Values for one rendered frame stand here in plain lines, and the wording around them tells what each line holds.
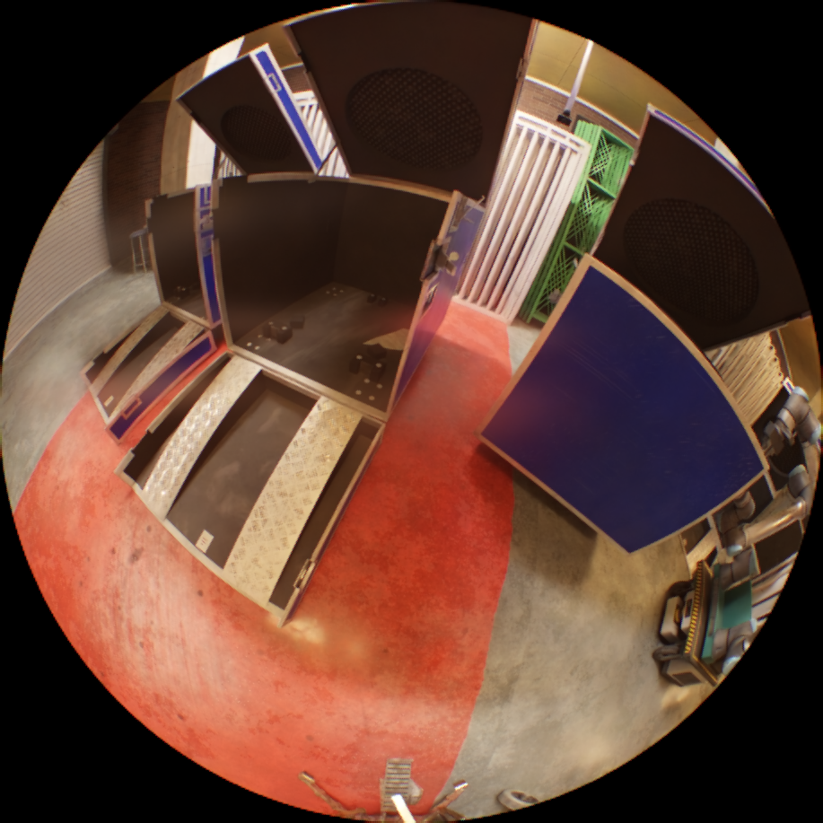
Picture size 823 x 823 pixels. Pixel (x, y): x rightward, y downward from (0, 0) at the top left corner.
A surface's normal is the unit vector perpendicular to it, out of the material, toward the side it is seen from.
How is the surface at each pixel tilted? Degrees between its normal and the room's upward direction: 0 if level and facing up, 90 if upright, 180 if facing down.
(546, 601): 0
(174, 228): 90
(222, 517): 1
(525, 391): 90
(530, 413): 90
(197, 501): 1
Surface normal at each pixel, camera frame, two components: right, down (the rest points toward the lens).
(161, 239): 0.91, 0.41
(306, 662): 0.25, -0.64
